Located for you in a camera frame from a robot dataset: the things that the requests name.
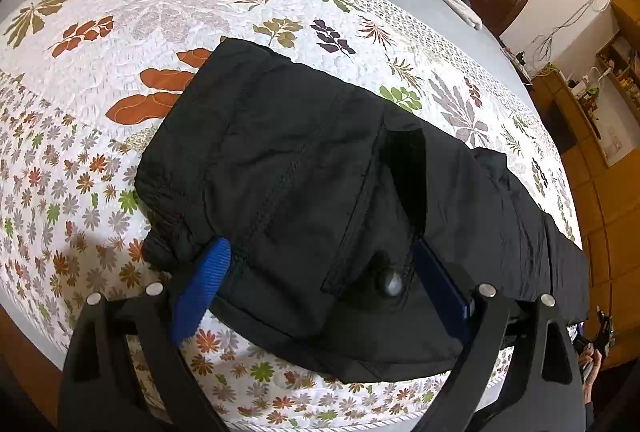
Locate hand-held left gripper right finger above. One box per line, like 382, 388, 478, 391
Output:
412, 237, 586, 432

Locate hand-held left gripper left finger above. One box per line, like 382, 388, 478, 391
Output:
57, 237, 233, 432

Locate black pants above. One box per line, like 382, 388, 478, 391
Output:
135, 37, 591, 383

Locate person's right hand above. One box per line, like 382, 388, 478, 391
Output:
580, 347, 603, 385

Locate wooden shelf cabinet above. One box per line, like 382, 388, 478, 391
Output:
530, 0, 640, 373

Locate floral quilted bedspread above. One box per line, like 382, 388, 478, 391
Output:
0, 0, 583, 428

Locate white cloth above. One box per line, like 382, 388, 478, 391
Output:
430, 0, 483, 30

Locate wall cables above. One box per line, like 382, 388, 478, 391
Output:
527, 0, 631, 78

